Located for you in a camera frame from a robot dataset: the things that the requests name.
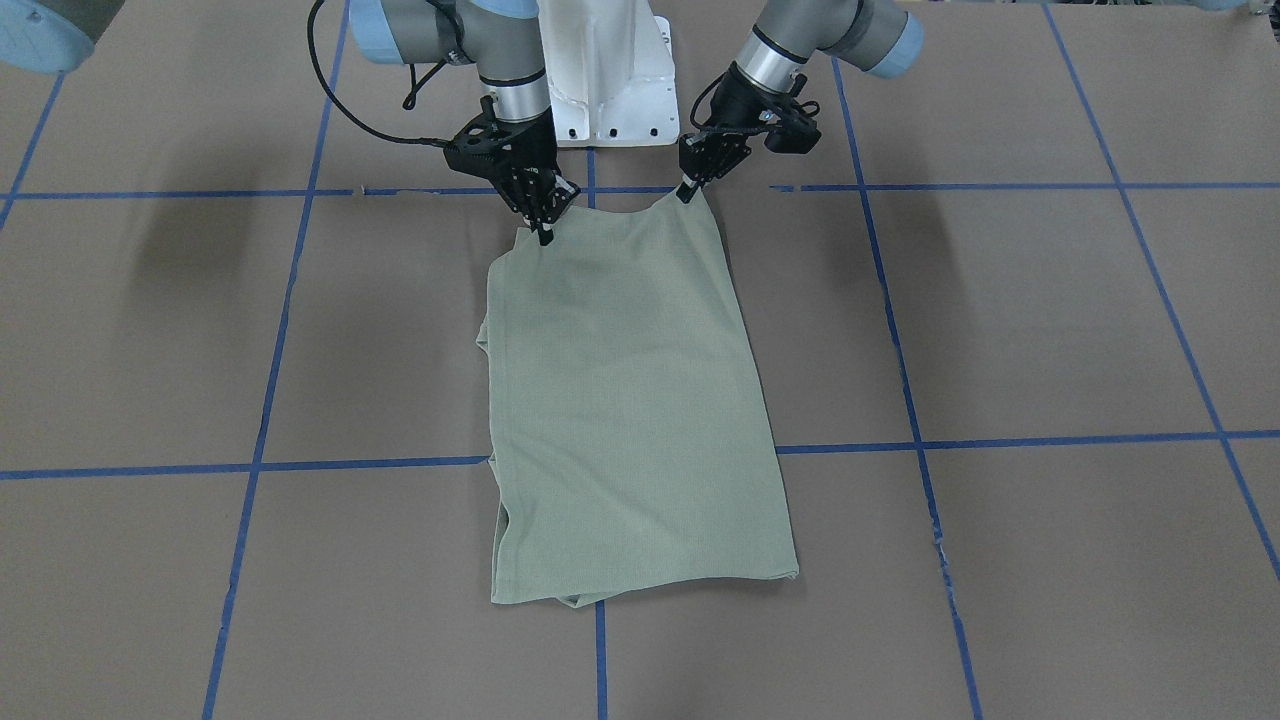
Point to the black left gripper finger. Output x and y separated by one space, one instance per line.
687 189

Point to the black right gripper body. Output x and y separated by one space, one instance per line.
530 158

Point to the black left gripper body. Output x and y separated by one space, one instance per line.
733 117

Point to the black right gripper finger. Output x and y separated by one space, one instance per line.
545 231

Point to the sage green t-shirt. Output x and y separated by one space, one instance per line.
631 445

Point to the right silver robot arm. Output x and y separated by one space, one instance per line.
501 40

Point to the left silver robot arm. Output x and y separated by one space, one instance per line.
877 37

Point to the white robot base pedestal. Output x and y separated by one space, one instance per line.
611 74

